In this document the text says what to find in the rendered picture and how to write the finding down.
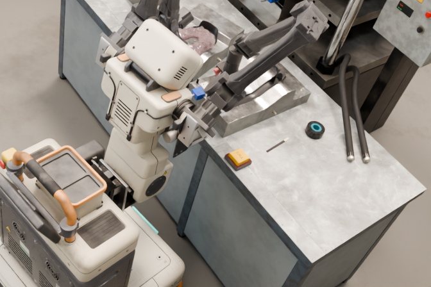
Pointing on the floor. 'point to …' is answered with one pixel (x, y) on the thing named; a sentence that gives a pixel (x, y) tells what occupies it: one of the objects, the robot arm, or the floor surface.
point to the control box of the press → (403, 31)
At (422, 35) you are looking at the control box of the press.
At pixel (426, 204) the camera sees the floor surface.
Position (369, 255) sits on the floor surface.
